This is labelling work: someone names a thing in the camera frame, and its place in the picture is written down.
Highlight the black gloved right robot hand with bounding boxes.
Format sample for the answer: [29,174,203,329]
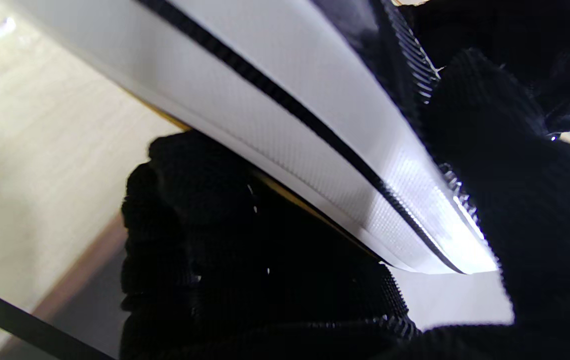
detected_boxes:
[120,47,570,360]

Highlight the yellow canvas sneaker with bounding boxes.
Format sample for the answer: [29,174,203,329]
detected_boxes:
[10,0,500,276]

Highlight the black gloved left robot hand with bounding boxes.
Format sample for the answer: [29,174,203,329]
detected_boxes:
[400,0,570,134]

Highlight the small wooden stand black legs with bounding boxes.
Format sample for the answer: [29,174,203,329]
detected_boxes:
[0,279,116,360]

